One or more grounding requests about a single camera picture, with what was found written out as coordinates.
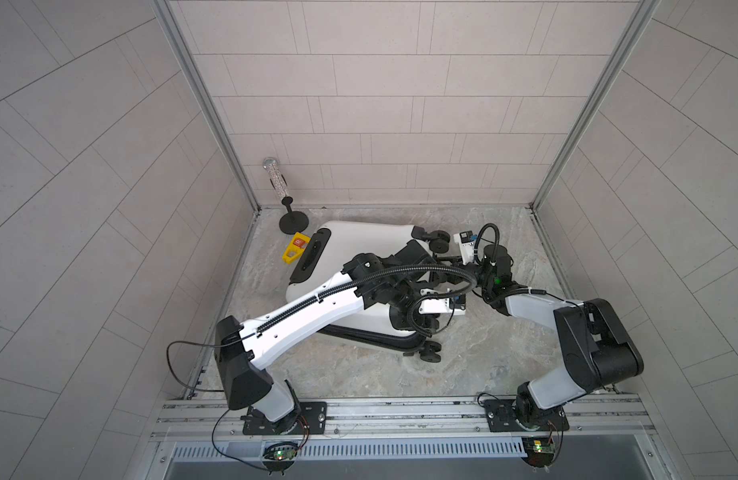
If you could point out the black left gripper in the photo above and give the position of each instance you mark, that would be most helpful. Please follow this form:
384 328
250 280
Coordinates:
417 321

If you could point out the white hard-shell suitcase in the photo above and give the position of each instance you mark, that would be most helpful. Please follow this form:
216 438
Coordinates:
357 252

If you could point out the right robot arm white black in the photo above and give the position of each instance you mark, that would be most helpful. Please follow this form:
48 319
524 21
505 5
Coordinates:
596 349

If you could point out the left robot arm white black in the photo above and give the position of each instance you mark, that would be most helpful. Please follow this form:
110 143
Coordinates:
372 300

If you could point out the black stand with clear tube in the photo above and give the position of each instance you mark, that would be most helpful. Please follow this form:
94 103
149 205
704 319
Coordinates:
292 221

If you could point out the left green circuit board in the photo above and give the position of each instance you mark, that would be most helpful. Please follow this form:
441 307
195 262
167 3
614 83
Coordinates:
281 452

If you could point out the green circuit board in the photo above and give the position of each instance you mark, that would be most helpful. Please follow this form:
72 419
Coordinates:
539 452
281 452

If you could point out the right green circuit board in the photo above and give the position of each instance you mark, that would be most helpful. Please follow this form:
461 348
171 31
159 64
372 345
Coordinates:
539 452

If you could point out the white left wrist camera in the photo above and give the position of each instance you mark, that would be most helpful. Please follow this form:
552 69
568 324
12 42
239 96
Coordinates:
438 305

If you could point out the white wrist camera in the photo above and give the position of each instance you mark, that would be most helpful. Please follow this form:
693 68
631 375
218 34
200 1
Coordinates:
465 241
438 305

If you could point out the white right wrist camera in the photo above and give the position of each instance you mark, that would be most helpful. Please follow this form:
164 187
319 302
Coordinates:
465 241

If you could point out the white vented cable duct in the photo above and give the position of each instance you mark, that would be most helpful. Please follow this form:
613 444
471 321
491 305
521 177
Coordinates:
359 449

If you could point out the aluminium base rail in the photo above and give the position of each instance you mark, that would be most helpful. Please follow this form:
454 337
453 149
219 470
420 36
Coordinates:
600 417

